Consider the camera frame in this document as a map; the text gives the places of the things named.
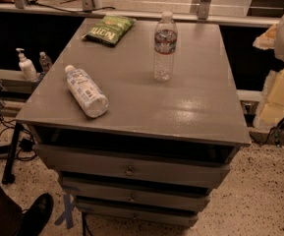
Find white pump dispenser bottle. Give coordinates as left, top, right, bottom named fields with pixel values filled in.
left=16, top=48, right=37, bottom=81

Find black floor cables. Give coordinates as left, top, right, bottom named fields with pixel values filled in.
left=0, top=82, right=37, bottom=162

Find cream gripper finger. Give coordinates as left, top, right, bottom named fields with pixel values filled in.
left=253, top=24, right=278, bottom=50

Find blue tape cross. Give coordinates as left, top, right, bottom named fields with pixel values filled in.
left=54, top=194, right=75, bottom=229

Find top grey drawer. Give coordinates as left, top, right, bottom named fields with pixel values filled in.
left=34, top=144, right=230, bottom=188

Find black shoe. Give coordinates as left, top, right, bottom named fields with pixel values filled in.
left=16, top=193, right=54, bottom=236

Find middle grey drawer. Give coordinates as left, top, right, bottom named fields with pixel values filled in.
left=61, top=177, right=209, bottom=211

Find black power adapter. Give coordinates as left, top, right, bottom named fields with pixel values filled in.
left=19, top=139, right=33, bottom=151

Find bottom grey drawer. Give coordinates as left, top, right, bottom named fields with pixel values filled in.
left=76, top=200, right=198, bottom=227

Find white lying bottle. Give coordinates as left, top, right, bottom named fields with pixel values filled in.
left=65, top=65, right=109, bottom=118

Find black stand leg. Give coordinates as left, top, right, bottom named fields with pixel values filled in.
left=2, top=123, right=23, bottom=185

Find grey drawer cabinet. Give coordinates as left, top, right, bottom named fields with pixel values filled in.
left=17, top=21, right=251, bottom=216

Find small clear bottle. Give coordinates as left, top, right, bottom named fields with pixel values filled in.
left=39, top=52, right=53, bottom=73

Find clear water bottle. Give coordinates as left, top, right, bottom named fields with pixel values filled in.
left=153, top=12, right=178, bottom=82

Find green chip bag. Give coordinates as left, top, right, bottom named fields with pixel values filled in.
left=82, top=14, right=136, bottom=46

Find grey drawer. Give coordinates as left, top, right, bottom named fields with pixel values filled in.
left=76, top=200, right=198, bottom=227
left=34, top=144, right=230, bottom=188
left=61, top=177, right=209, bottom=211

